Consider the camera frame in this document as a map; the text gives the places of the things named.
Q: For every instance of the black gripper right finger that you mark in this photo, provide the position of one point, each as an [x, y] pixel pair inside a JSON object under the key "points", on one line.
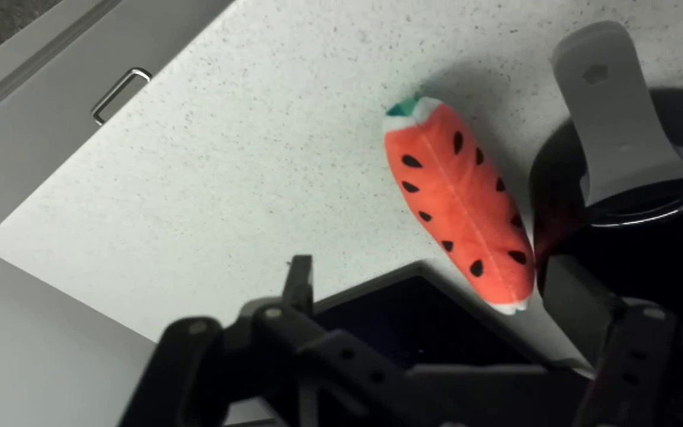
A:
{"points": [[633, 371]]}

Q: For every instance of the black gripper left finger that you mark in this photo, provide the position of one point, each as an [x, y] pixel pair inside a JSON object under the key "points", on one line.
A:
{"points": [[278, 371]]}

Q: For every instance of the watermelon slice plush toy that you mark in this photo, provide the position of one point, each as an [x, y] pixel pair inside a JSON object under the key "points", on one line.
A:
{"points": [[460, 205]]}

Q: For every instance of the kitchen base cabinets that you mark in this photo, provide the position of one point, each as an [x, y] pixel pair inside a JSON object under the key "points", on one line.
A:
{"points": [[40, 127]]}

